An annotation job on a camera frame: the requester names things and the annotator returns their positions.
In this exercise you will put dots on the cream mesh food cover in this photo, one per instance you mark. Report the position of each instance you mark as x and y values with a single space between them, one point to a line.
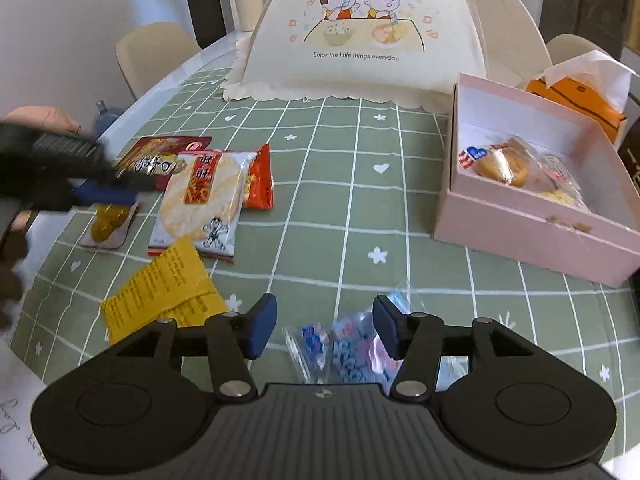
408 52

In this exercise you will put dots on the black plum snack bag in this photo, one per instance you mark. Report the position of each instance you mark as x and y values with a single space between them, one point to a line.
629 153

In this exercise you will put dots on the blue water bottle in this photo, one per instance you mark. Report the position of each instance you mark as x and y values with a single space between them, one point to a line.
105 118

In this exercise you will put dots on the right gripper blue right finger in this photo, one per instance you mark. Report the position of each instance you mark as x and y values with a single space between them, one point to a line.
416 340

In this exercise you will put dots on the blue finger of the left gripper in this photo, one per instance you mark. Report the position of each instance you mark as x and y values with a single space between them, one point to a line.
88 193

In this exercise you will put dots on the dark red jerky packet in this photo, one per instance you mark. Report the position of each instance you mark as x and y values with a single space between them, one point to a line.
158 155

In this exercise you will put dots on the beige chair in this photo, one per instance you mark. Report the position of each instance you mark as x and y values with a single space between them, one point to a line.
151 52
578 51

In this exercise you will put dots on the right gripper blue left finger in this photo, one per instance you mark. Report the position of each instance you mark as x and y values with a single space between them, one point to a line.
233 339

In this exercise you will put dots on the yellow snack packet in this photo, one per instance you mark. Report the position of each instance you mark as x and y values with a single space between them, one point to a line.
174 285

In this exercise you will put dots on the white label cake packet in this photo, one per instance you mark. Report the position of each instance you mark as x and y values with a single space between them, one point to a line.
562 187

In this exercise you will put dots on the beige chair left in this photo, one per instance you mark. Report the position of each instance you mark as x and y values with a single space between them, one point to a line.
151 52

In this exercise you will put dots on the round pastry clear packet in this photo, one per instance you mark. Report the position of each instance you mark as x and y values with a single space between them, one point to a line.
512 163

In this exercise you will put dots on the rice cracker packet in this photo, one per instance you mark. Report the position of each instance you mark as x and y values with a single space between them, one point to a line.
202 202

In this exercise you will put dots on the white paper sheet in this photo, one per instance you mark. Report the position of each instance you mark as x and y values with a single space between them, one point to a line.
20 454

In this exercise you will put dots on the beige chair right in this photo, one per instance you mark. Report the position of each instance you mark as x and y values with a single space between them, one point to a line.
578 51

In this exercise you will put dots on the orange tissue box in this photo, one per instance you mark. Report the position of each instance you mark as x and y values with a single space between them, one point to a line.
593 84

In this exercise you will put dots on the blue candy clear packet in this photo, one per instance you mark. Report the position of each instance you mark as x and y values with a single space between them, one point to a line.
346 351

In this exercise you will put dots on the green checked tablecloth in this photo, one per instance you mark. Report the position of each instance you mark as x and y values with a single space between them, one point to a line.
356 189

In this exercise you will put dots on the pink open gift box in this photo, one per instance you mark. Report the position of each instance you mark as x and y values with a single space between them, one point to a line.
599 245

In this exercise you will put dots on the chestnut snack packet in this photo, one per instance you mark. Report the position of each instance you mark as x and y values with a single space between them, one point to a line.
110 227

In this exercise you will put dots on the orange steamed bun snack packet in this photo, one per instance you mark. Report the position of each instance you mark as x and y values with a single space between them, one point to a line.
258 191

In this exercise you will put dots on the pink jacket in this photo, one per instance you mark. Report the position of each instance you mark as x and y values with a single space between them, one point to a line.
46 117

